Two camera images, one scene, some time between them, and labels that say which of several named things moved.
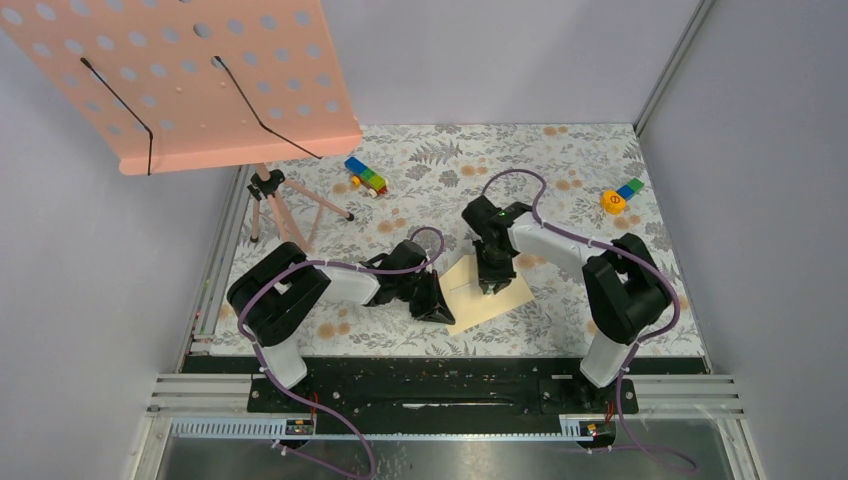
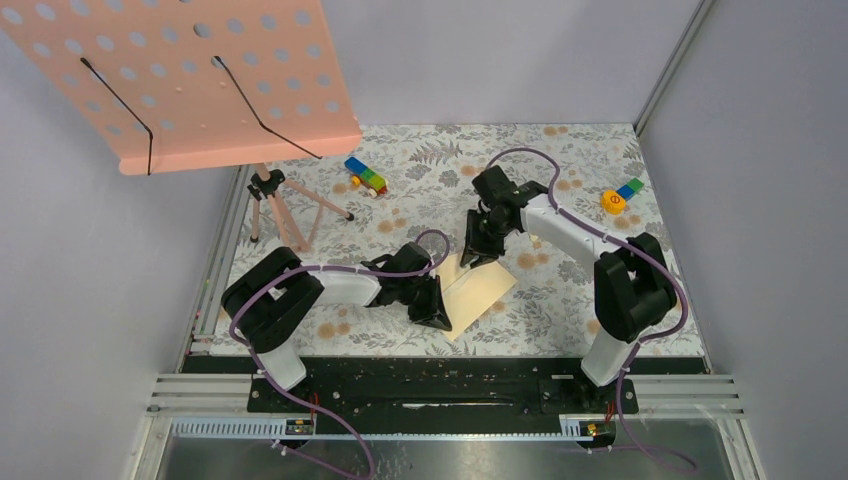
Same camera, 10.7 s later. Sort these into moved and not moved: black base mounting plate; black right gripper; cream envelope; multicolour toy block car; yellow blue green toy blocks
Moved: cream envelope; black right gripper
Not moved: yellow blue green toy blocks; multicolour toy block car; black base mounting plate
